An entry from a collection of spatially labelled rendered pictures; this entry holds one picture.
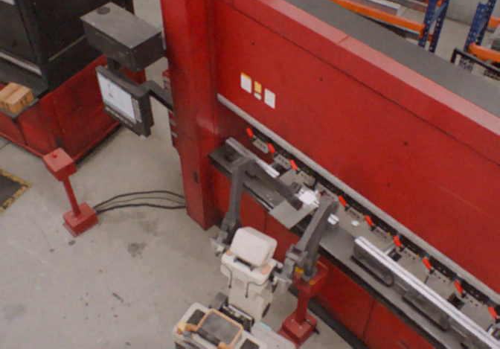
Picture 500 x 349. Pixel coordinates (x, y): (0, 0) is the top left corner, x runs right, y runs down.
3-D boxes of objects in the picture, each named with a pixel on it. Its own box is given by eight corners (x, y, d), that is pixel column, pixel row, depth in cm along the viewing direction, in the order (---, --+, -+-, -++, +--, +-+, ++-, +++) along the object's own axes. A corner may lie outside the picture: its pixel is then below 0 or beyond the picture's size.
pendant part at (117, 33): (103, 117, 415) (78, 16, 353) (129, 100, 427) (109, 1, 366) (149, 149, 392) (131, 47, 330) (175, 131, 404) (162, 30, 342)
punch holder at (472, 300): (454, 295, 306) (462, 278, 294) (463, 285, 310) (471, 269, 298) (478, 312, 298) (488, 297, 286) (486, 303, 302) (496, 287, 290)
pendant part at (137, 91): (104, 109, 400) (94, 68, 374) (117, 100, 406) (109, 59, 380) (146, 138, 379) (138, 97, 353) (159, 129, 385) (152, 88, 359)
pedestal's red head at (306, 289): (286, 280, 372) (287, 264, 358) (302, 265, 379) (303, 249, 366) (309, 298, 362) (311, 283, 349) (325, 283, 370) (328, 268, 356)
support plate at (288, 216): (268, 213, 368) (268, 212, 367) (296, 192, 380) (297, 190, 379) (289, 229, 359) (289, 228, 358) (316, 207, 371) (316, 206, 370)
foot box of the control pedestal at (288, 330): (274, 333, 416) (275, 326, 407) (297, 312, 428) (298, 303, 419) (295, 352, 406) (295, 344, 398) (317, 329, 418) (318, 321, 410)
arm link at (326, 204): (321, 189, 322) (336, 196, 318) (325, 197, 334) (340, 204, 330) (283, 258, 313) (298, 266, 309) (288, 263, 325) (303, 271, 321)
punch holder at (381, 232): (367, 229, 336) (371, 212, 324) (376, 222, 340) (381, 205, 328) (388, 245, 328) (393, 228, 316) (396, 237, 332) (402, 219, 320)
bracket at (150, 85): (126, 100, 422) (124, 92, 417) (152, 85, 433) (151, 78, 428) (158, 126, 402) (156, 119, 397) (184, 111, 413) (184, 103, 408)
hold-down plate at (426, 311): (402, 298, 338) (402, 295, 336) (407, 292, 340) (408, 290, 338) (444, 332, 323) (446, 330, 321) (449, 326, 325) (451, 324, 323)
